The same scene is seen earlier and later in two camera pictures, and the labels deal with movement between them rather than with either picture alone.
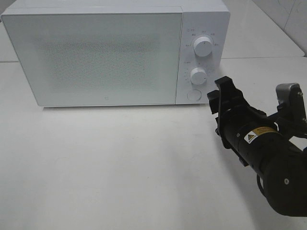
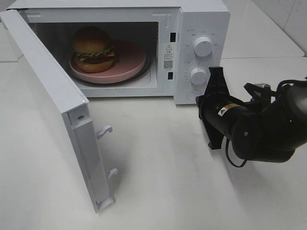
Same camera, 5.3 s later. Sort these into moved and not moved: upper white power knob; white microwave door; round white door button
Moved: white microwave door
Not moved: round white door button; upper white power knob
